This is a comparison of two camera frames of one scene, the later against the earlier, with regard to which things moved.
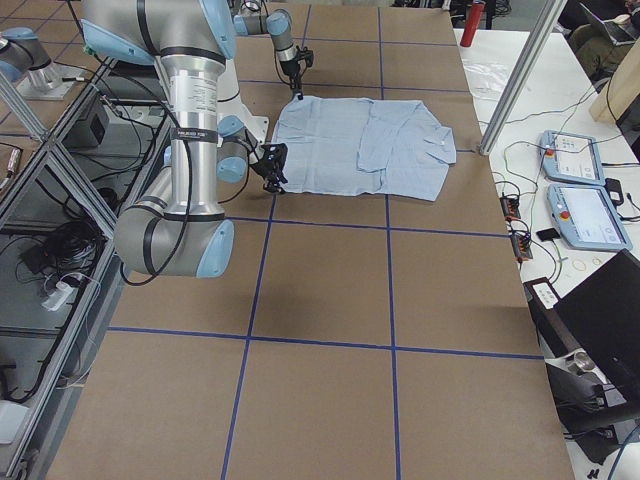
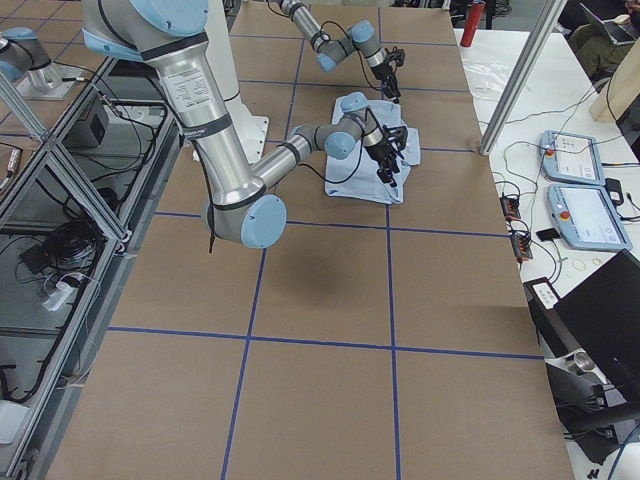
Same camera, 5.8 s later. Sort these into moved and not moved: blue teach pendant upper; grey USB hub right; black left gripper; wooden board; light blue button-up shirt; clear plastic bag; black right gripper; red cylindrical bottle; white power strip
Moved: black right gripper; black left gripper; light blue button-up shirt
Not moved: grey USB hub right; clear plastic bag; white power strip; red cylindrical bottle; wooden board; blue teach pendant upper
